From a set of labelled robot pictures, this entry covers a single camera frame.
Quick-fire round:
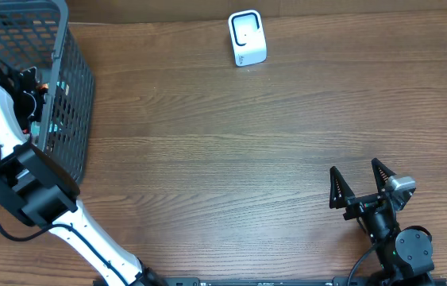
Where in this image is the teal orange snack packet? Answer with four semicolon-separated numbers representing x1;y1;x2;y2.
37;81;69;133

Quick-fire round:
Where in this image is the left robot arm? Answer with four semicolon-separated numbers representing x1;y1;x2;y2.
0;60;166;285

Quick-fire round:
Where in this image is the white barcode scanner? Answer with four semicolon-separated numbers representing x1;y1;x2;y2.
228;10;268;67

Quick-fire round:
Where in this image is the grey plastic mesh basket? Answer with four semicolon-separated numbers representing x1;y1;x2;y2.
0;1;94;182

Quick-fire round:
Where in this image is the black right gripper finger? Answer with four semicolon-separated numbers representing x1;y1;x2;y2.
371;158;396;192
329;166;355;209

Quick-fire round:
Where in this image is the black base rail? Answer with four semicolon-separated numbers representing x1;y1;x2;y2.
92;276;447;286

